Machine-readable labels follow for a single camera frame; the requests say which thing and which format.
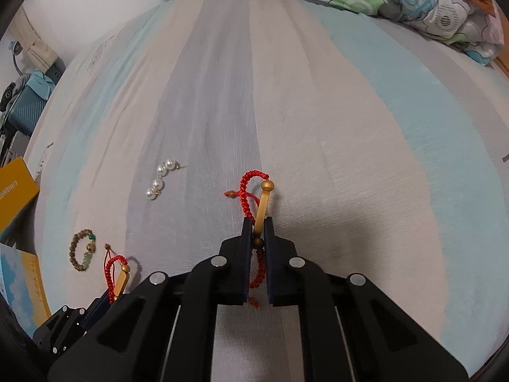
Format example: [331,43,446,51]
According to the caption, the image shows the narrow beige curtain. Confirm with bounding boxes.
[9,7,59,73]

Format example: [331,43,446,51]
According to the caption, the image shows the white pearl bracelet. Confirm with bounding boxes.
[144,159,188,201]

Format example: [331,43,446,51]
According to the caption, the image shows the blue desk lamp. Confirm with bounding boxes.
[9,40,23,76]

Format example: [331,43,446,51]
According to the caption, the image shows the red cord gold bar bracelet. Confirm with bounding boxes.
[223,169,276,310]

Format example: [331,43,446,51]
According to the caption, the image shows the brown wooden bead bracelet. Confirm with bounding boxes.
[69,228,99,273]

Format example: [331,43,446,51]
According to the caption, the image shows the floral quilt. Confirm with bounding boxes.
[309,0,505,66]

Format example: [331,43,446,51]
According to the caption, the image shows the striped bed mattress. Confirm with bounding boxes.
[26,0,508,373]

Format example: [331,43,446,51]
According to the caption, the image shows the teal suitcase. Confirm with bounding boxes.
[6,69,55,136]

